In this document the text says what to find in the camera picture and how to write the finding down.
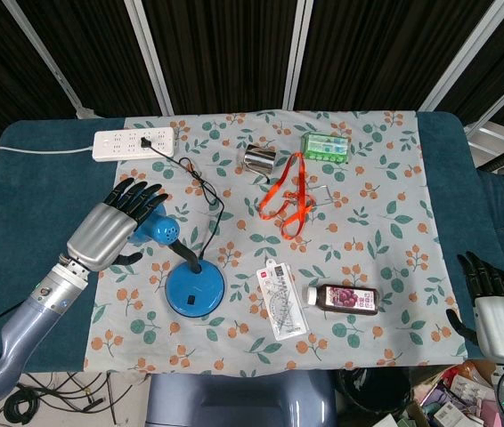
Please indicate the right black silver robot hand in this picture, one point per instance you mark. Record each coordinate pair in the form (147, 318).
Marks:
(501, 324)

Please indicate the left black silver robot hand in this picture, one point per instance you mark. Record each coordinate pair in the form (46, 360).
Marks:
(96, 236)

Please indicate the blue gooseneck desk lamp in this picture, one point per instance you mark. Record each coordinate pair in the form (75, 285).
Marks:
(203, 284)

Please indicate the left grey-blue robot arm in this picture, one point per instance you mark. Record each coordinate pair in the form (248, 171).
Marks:
(25, 320)

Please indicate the teal table cover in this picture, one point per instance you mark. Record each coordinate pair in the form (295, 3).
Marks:
(34, 200)

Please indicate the pile of small boxes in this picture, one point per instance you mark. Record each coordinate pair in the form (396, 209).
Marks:
(457, 396)

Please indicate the white power strip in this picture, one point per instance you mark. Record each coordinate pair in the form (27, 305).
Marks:
(118, 144)

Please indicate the black bin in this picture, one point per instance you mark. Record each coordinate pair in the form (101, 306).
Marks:
(376, 400)

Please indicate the floral patterned tablecloth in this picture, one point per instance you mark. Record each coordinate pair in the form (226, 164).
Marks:
(359, 267)

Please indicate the grape juice bottle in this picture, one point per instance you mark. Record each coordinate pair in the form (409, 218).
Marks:
(345, 300)

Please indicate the shiny metal cup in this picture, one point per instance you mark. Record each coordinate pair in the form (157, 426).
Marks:
(259, 159)

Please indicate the clear ruler set pack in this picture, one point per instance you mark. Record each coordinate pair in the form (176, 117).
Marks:
(281, 302)

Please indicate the white partition frame post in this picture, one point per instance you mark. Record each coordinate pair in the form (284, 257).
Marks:
(47, 58)
(149, 58)
(297, 53)
(465, 53)

